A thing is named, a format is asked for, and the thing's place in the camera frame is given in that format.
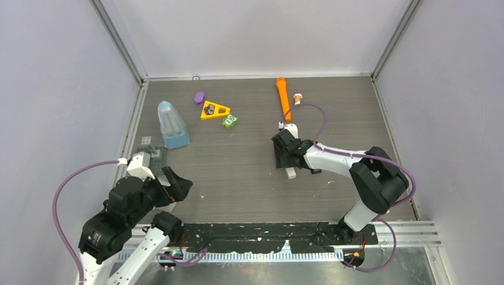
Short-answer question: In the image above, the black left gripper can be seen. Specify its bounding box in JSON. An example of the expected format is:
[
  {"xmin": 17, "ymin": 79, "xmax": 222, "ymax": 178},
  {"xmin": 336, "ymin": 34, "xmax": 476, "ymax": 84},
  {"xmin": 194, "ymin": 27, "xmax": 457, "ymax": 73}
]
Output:
[{"xmin": 128, "ymin": 164, "xmax": 192, "ymax": 224}]

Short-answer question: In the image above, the white rectangular thermometer device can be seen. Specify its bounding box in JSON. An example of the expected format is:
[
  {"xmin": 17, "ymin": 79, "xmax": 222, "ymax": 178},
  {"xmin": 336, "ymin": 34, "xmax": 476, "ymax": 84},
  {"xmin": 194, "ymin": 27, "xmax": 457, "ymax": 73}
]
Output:
[{"xmin": 285, "ymin": 167, "xmax": 297, "ymax": 179}]

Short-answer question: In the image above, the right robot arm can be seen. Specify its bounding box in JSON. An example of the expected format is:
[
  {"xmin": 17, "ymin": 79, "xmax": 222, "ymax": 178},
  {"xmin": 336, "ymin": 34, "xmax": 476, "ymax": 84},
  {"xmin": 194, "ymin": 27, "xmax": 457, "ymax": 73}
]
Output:
[{"xmin": 272, "ymin": 129, "xmax": 410, "ymax": 244}]

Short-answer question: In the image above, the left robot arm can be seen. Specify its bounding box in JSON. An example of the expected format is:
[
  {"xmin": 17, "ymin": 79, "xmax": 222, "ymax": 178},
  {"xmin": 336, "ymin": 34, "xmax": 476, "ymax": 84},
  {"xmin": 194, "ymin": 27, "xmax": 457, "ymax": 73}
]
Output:
[{"xmin": 78, "ymin": 166, "xmax": 193, "ymax": 284}]

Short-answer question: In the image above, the grey lego baseplate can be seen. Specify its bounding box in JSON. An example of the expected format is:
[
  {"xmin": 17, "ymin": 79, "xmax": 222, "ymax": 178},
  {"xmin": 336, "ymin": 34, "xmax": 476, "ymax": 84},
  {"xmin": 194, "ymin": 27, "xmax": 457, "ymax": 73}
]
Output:
[{"xmin": 135, "ymin": 145, "xmax": 167, "ymax": 176}]

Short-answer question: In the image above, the blue transparent plastic container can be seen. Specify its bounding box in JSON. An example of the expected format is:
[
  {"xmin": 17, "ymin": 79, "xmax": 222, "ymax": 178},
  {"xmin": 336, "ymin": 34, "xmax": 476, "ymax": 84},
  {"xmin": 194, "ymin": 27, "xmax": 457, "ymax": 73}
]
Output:
[{"xmin": 157, "ymin": 101, "xmax": 190, "ymax": 149}]

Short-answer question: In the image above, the grey lego small plate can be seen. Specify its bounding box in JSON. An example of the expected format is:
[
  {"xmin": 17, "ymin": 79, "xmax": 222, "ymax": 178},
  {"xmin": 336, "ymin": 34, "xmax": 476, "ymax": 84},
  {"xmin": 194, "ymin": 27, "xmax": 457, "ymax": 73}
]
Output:
[{"xmin": 141, "ymin": 137, "xmax": 152, "ymax": 145}]

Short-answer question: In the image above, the green owl toy block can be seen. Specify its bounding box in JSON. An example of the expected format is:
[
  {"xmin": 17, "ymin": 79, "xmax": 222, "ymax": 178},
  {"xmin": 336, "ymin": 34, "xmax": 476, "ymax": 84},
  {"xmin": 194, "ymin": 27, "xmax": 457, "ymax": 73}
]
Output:
[{"xmin": 221, "ymin": 114, "xmax": 239, "ymax": 129}]

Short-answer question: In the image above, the yellow triangle shape toy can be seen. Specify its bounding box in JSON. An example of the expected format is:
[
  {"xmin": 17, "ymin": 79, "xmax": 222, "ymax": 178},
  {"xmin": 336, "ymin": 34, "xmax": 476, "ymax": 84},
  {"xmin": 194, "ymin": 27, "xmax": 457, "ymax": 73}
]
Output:
[{"xmin": 200, "ymin": 100, "xmax": 231, "ymax": 120}]

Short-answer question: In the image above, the purple cylinder toy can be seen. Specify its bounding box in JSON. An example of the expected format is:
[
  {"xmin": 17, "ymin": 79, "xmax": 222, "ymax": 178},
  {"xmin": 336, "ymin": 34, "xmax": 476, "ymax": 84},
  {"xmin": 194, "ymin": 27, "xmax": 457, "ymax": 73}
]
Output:
[{"xmin": 194, "ymin": 91, "xmax": 206, "ymax": 106}]

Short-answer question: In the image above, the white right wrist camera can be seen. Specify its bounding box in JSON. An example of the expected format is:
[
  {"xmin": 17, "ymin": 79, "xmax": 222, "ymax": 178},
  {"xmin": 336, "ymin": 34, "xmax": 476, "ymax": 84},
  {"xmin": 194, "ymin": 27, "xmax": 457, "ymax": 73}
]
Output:
[{"xmin": 278, "ymin": 122, "xmax": 299, "ymax": 138}]

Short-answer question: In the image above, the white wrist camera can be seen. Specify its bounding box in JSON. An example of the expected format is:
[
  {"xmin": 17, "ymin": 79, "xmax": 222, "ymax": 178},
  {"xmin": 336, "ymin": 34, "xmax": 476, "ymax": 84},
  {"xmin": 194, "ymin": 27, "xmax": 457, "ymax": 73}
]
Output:
[
  {"xmin": 117, "ymin": 151, "xmax": 155, "ymax": 181},
  {"xmin": 278, "ymin": 122, "xmax": 299, "ymax": 138}
]

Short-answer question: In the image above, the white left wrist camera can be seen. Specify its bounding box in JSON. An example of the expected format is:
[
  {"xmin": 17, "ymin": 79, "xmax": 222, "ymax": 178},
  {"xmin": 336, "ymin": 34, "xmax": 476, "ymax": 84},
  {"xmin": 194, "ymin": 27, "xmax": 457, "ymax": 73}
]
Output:
[{"xmin": 117, "ymin": 151, "xmax": 155, "ymax": 181}]

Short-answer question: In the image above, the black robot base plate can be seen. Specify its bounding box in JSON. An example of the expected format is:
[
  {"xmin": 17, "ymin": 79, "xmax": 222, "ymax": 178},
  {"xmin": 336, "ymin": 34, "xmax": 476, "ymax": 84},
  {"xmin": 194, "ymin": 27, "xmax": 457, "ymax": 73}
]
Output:
[{"xmin": 169, "ymin": 221, "xmax": 378, "ymax": 254}]

